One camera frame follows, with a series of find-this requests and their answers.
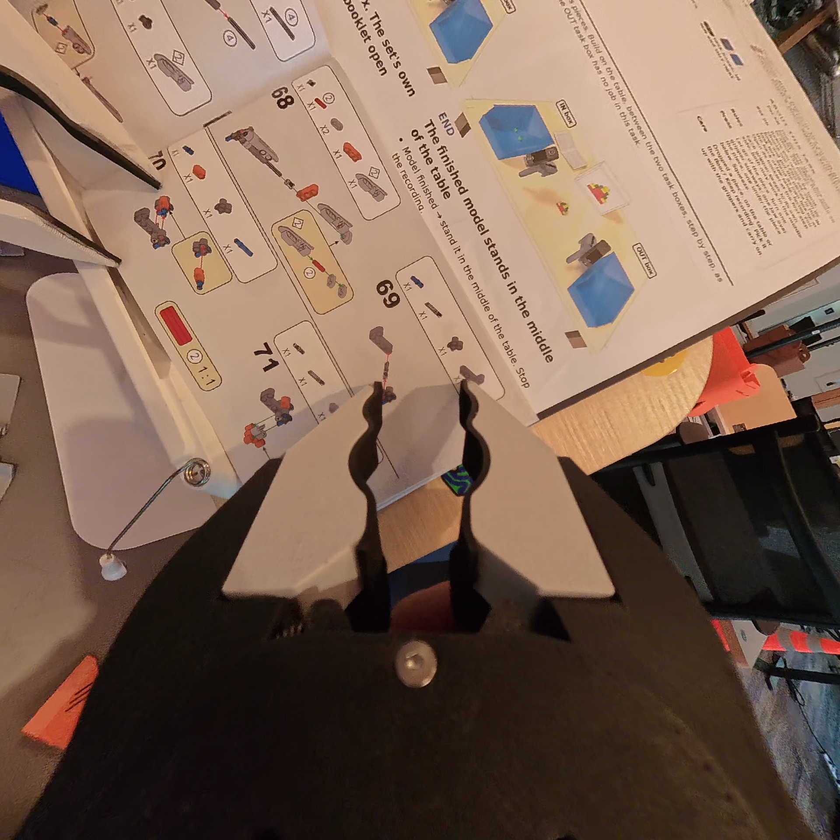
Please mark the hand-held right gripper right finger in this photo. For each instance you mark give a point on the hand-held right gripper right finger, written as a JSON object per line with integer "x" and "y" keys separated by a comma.
{"x": 531, "y": 518}

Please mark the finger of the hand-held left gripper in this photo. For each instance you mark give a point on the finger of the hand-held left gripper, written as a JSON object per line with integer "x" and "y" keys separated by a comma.
{"x": 92, "y": 167}
{"x": 39, "y": 226}

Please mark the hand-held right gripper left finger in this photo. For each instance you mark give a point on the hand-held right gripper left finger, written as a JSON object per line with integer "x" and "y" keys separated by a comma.
{"x": 308, "y": 518}

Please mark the instruction booklet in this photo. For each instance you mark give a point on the instruction booklet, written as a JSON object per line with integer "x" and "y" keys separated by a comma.
{"x": 262, "y": 197}

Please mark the person's right hand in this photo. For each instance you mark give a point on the person's right hand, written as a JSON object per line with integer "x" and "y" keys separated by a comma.
{"x": 426, "y": 610}

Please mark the white book stand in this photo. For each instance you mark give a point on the white book stand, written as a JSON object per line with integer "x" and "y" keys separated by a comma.
{"x": 98, "y": 407}

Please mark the orange plastic object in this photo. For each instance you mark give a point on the orange plastic object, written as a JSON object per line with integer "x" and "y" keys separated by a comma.
{"x": 728, "y": 374}

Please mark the orange curved brick piece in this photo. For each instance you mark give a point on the orange curved brick piece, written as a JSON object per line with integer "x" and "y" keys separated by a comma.
{"x": 59, "y": 709}

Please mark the large printed instruction sheet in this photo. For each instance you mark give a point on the large printed instruction sheet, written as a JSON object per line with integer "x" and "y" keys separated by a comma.
{"x": 590, "y": 197}

